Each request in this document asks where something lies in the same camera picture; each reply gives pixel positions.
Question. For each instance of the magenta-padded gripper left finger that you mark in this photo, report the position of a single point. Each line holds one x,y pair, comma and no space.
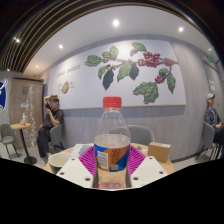
75,171

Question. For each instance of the clear red-capped drink bottle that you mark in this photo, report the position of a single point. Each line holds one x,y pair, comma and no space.
111,150

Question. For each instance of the coffee branch wall mural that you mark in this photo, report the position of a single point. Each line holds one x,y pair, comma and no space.
116,91

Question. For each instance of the green exit sign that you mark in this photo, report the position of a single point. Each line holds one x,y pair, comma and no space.
209,59

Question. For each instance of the small clear drink bottle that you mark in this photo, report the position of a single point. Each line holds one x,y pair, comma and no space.
23,120

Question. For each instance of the white paper with grey print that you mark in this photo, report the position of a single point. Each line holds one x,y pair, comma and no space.
78,149

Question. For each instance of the person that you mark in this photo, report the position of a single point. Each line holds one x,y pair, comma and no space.
211,118
50,120

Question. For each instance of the dark mug with white inside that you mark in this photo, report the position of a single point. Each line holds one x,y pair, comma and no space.
58,160

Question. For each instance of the round ceiling spot lights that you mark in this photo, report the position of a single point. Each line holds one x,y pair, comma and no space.
115,23

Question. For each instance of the small brown cardboard box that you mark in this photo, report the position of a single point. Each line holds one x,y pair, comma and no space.
159,151

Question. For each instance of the small round wooden side table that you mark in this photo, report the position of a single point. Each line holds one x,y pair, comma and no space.
20,126

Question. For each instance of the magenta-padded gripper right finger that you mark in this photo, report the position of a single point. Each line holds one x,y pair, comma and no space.
148,171

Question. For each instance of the blue wall sign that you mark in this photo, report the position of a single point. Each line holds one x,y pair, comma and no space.
2,95

